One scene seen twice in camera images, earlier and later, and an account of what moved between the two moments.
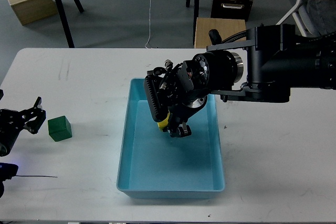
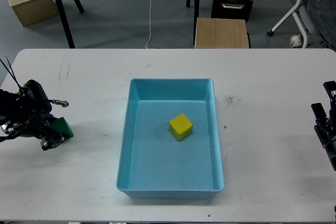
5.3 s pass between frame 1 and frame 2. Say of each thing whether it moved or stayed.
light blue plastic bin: stayed
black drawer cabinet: stayed
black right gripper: moved
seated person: stayed
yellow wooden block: moved
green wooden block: stayed
